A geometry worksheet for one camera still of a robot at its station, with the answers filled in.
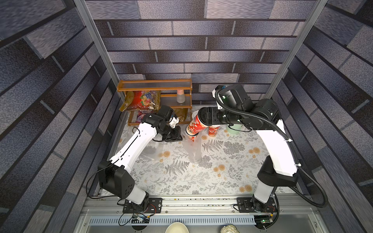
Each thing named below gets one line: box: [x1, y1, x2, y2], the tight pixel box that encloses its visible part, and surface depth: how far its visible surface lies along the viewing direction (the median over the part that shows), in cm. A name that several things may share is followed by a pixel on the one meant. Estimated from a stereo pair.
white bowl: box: [165, 222, 190, 233], surface depth 66 cm
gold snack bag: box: [172, 107, 188, 123], surface depth 111 cm
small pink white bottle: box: [176, 89, 186, 104], surface depth 102 cm
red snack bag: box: [119, 90, 162, 112], surface depth 97 cm
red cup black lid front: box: [185, 114, 209, 136], surface depth 67 cm
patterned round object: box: [220, 223, 240, 233], surface depth 68 cm
